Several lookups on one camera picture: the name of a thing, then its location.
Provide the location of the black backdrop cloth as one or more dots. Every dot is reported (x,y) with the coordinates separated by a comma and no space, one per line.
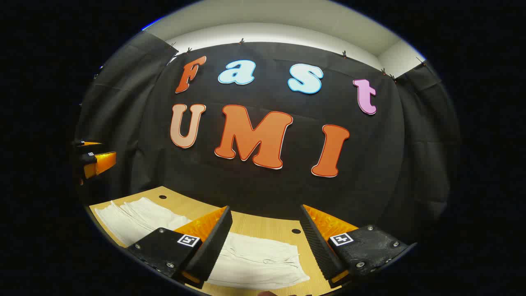
(267,185)

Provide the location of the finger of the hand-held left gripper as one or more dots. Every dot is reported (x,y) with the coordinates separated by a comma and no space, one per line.
(100,161)
(88,144)

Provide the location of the white jeans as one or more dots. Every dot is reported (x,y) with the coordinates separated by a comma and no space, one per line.
(254,263)

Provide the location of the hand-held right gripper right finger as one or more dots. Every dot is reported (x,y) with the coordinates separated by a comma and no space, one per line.
(318,246)

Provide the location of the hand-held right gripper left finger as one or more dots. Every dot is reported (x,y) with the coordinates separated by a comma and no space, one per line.
(213,246)

